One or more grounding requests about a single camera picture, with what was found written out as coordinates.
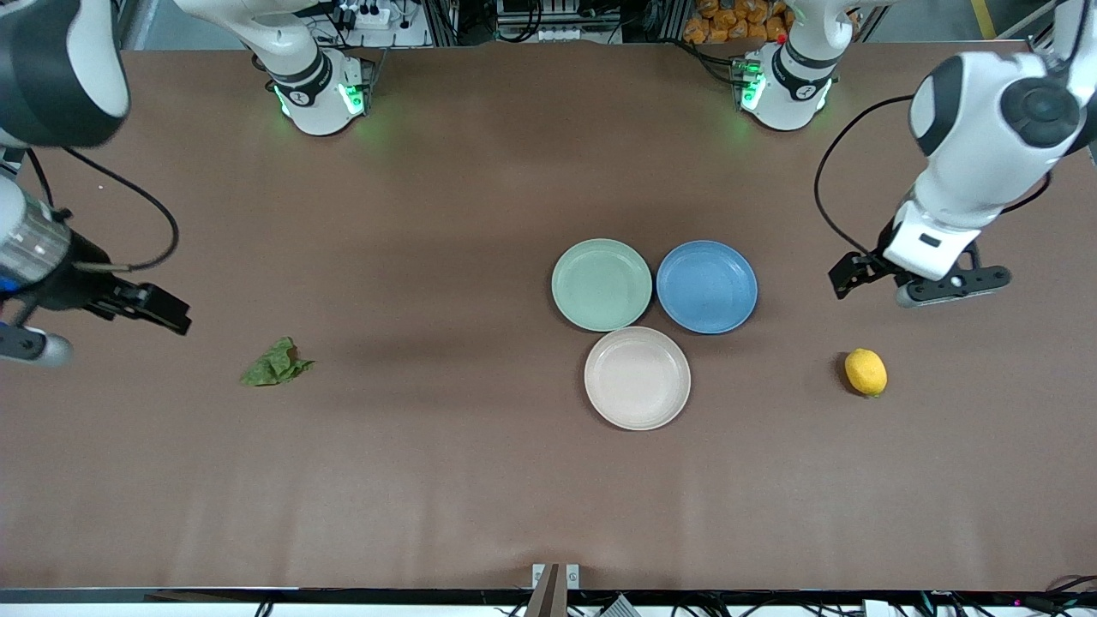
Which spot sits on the yellow lemon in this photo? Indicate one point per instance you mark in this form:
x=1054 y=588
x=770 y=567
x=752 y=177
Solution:
x=866 y=373

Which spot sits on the metal bracket on table edge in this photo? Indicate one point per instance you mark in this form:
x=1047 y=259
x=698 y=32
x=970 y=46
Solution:
x=555 y=583

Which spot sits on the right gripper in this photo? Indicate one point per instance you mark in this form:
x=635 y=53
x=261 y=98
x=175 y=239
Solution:
x=75 y=278

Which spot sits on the blue round plate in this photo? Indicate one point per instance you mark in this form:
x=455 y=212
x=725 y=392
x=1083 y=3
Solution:
x=707 y=287

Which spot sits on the white power strip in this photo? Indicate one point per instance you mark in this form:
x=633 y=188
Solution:
x=368 y=13

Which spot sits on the green lettuce leaf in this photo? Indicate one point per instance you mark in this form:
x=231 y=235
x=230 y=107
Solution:
x=276 y=364

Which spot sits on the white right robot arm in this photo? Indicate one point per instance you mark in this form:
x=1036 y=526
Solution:
x=60 y=60

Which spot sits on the cream round plate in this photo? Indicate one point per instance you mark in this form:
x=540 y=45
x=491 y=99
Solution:
x=637 y=377

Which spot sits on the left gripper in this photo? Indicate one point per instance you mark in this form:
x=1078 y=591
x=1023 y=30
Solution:
x=858 y=270

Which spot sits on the light green round plate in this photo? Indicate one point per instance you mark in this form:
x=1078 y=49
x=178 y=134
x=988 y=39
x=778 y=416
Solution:
x=602 y=284

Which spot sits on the bag of orange fruit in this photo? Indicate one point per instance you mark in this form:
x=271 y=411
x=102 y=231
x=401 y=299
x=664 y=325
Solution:
x=728 y=19

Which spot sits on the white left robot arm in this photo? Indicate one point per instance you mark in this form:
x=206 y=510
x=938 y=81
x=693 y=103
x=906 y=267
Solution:
x=986 y=120

